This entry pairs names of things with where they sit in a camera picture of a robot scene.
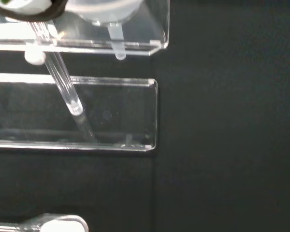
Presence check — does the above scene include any black cloth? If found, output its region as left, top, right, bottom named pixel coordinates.
left=0, top=0, right=290, bottom=232

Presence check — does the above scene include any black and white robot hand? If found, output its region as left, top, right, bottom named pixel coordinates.
left=0, top=0, right=69, bottom=22

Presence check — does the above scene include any clear acrylic funnel stand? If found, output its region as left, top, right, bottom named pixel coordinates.
left=0, top=0, right=170, bottom=153

